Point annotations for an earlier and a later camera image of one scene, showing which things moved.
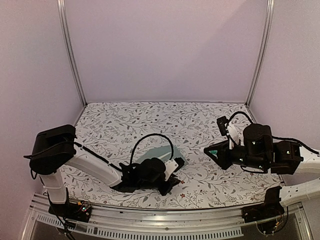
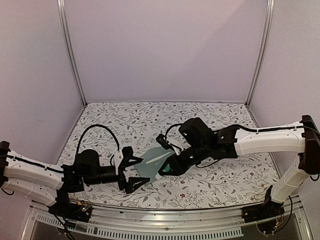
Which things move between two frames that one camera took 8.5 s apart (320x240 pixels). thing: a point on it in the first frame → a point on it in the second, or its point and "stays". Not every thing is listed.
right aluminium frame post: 270,9 stays
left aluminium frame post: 61,9 stays
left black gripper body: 164,191 → 122,182
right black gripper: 222,160 → 177,168
